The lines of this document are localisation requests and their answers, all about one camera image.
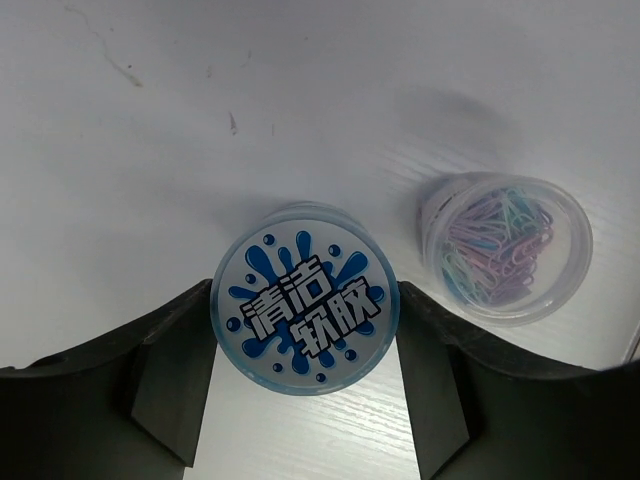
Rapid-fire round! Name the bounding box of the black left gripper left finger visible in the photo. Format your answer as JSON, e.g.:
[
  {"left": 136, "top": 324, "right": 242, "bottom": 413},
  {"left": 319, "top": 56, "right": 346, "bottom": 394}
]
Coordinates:
[{"left": 1, "top": 280, "right": 217, "bottom": 479}]

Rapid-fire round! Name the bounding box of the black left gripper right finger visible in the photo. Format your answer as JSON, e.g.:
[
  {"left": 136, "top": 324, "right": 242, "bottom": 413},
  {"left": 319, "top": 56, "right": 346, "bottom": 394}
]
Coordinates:
[{"left": 396, "top": 282, "right": 639, "bottom": 479}]

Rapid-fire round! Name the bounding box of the blue cleaning gel jar back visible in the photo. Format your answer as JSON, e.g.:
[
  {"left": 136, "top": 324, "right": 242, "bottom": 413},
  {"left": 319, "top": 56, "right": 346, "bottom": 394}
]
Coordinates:
[{"left": 210, "top": 202, "right": 400, "bottom": 396}]

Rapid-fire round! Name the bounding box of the clear paperclip jar left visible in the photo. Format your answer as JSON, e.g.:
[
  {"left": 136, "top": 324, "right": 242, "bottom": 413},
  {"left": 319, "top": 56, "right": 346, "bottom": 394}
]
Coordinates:
[{"left": 416, "top": 172, "right": 593, "bottom": 327}]

